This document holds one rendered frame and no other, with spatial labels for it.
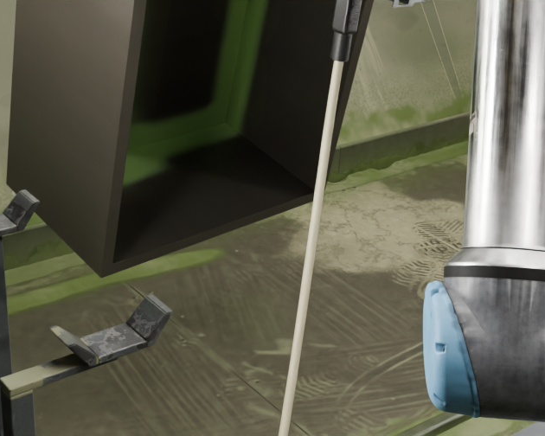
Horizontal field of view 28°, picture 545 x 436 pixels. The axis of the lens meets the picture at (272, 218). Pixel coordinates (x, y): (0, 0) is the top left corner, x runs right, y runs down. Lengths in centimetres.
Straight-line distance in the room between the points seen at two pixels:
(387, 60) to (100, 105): 190
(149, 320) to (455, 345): 52
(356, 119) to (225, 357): 121
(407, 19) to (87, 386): 187
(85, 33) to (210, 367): 97
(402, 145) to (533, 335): 251
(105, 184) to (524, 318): 99
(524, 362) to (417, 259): 192
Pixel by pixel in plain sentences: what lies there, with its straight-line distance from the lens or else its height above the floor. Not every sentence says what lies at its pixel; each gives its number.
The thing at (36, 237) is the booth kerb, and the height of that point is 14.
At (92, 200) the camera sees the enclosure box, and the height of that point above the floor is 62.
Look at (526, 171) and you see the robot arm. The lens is 124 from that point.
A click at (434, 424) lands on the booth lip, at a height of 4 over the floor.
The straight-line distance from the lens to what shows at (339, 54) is 175.
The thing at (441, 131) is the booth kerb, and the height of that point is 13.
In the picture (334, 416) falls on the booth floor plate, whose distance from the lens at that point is 245.
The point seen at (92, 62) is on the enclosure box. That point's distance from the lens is 193.
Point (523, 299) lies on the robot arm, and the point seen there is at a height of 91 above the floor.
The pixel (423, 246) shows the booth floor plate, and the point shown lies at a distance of 318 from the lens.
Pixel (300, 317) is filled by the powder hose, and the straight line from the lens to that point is 183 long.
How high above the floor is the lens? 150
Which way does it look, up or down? 26 degrees down
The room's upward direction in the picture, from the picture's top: 3 degrees clockwise
